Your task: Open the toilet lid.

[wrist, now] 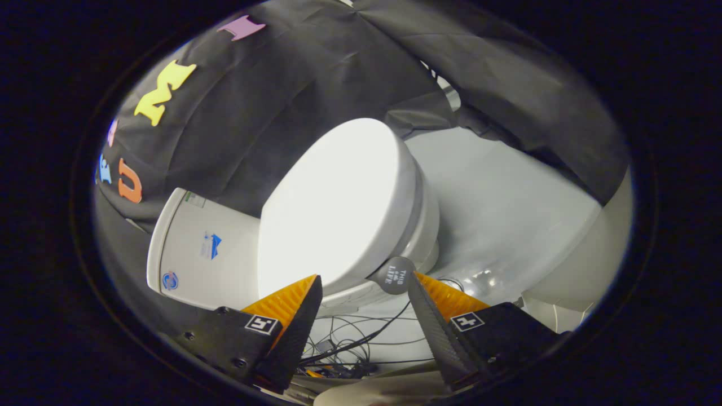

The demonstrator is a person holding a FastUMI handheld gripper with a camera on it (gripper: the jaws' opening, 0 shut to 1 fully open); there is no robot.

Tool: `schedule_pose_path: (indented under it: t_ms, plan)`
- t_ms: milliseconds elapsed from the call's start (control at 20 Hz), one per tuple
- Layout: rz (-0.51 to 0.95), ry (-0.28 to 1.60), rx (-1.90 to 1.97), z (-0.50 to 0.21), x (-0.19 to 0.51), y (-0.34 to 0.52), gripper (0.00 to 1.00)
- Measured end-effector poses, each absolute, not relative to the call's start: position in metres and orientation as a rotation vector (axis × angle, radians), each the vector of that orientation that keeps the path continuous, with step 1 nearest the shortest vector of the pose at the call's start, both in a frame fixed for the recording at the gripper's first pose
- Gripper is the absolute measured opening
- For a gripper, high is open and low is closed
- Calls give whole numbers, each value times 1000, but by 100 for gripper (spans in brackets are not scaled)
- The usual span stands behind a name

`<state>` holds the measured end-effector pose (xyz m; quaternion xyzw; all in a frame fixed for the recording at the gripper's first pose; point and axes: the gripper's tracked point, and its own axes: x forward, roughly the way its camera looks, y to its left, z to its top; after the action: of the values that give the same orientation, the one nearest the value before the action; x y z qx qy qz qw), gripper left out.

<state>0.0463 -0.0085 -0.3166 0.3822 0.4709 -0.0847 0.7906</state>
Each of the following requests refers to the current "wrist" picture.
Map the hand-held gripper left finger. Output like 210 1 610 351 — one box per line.
172 275 323 394

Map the white toilet bowl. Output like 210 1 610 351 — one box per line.
319 169 441 316

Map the black cable bundle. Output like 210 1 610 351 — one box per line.
299 279 469 378

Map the white toilet lid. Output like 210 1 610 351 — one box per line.
258 117 422 299

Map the dark round lid lifter handle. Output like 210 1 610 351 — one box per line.
367 257 417 295

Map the white tank cover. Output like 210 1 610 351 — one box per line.
147 188 187 294

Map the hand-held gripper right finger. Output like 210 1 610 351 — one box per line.
407 272 565 392

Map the white toilet tank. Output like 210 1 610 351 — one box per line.
160 189 263 311

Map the black backdrop cloth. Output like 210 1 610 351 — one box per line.
93 0 631 336

